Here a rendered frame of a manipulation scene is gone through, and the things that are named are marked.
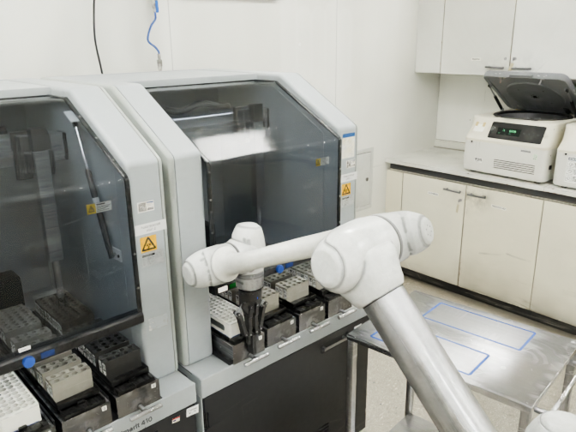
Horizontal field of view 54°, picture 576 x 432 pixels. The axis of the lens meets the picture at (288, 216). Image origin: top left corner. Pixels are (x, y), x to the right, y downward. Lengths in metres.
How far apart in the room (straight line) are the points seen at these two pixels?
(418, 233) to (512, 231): 2.55
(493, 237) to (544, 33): 1.30
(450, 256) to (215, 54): 2.13
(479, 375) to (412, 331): 0.61
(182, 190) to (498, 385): 1.07
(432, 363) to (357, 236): 0.30
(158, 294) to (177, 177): 0.36
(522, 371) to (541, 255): 2.01
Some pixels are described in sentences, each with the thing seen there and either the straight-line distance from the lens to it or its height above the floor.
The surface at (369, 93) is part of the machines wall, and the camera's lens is 3.99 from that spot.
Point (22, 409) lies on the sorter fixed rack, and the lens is 1.65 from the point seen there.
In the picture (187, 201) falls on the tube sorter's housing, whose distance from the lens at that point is 1.72.
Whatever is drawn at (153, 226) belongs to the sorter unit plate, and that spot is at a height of 1.24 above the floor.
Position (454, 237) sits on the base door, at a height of 0.43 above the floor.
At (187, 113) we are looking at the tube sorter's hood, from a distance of 1.93.
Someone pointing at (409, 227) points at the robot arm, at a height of 1.35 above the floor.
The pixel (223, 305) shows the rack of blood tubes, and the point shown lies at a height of 0.86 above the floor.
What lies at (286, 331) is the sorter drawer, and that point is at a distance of 2.03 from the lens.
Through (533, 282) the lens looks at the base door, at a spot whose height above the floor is 0.28.
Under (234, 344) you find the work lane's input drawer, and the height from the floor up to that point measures 0.81.
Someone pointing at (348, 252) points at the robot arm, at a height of 1.34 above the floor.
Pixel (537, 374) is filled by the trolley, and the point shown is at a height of 0.82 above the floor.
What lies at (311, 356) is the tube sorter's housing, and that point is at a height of 0.61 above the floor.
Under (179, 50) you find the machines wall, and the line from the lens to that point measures 2.97.
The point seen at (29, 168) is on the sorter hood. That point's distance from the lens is 1.58.
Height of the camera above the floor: 1.76
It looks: 18 degrees down
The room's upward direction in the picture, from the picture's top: 1 degrees counter-clockwise
